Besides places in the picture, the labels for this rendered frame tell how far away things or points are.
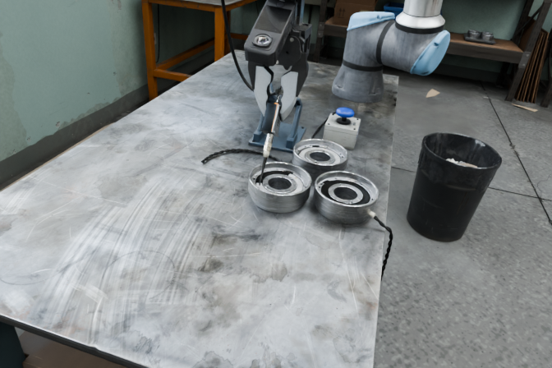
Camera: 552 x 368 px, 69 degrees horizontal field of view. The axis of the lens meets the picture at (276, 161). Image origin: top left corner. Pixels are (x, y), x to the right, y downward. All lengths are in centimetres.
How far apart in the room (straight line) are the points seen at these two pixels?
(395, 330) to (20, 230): 127
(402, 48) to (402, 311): 100
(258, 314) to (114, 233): 25
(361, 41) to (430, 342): 106
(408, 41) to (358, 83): 18
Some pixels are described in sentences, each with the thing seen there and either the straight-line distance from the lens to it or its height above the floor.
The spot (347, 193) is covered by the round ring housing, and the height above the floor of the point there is 82.
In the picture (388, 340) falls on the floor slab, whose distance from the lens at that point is 158.
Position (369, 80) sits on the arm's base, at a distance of 116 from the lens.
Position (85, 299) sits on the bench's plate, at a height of 80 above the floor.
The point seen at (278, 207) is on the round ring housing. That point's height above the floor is 82.
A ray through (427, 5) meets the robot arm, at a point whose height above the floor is 108.
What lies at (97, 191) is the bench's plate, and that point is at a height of 80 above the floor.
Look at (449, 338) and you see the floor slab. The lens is 167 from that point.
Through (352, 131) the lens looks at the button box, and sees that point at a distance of 87.
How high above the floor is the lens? 120
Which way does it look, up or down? 30 degrees down
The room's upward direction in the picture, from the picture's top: 6 degrees clockwise
